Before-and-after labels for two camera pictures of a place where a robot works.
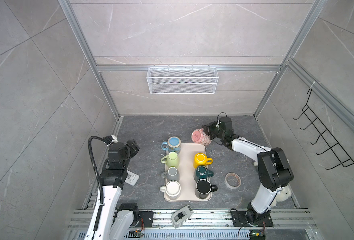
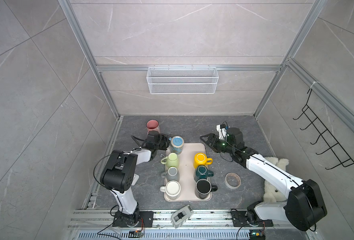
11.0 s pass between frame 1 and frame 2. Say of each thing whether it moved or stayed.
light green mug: stayed
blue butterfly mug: moved
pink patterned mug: moved
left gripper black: moved
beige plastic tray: stayed
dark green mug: stayed
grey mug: stayed
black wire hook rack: stayed
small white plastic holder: stayed
